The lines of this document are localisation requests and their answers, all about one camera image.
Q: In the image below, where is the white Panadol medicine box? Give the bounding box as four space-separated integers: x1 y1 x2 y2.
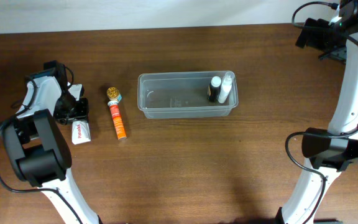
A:
71 121 91 145

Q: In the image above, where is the small gold-lid jar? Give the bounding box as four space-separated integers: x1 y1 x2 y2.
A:
106 86 122 102

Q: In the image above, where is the white squeeze tube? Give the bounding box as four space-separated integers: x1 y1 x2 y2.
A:
218 72 235 104

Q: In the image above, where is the black bottle with white cap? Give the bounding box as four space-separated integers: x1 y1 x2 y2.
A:
208 76 221 103

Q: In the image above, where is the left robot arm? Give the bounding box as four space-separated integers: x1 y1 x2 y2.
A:
0 60 101 223

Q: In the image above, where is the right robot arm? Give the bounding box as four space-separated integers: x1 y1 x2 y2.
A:
274 0 358 224

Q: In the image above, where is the clear plastic container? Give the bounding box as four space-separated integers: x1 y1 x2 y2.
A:
137 70 239 119

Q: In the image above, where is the orange effervescent tablet tube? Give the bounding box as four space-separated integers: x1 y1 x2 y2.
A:
108 100 127 140

